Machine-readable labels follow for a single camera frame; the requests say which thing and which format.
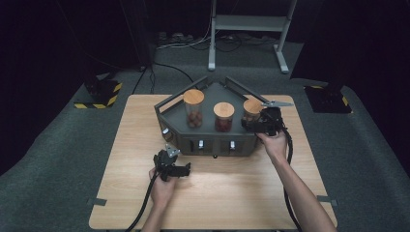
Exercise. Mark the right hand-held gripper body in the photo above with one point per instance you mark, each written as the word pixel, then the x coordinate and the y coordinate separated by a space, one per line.
pixel 272 121

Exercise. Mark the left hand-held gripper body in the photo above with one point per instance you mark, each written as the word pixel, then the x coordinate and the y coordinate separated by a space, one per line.
pixel 164 164

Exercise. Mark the short glass jar wooden lid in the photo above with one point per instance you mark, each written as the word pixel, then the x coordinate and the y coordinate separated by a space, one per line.
pixel 252 106

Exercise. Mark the medium glass jar wooden lid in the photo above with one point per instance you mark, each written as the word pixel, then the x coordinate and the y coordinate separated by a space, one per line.
pixel 223 111

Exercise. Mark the dark grey corner shelf rack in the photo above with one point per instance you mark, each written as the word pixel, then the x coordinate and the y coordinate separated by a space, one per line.
pixel 209 129

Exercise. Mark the tall glass jar wooden lid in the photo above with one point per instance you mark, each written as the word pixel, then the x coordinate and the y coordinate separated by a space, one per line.
pixel 193 96

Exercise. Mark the person's right hand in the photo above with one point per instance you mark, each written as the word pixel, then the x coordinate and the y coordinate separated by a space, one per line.
pixel 275 146

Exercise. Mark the person's left hand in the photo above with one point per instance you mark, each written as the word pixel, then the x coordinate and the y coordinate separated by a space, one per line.
pixel 162 193

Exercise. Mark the black base with striped tape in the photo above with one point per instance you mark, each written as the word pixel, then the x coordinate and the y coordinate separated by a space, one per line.
pixel 327 100
pixel 100 93

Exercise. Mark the grey tape piece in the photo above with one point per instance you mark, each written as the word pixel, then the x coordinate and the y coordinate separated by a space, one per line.
pixel 96 202
pixel 330 201

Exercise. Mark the grey metal stand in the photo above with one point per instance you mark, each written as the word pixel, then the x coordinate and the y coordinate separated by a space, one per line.
pixel 248 23

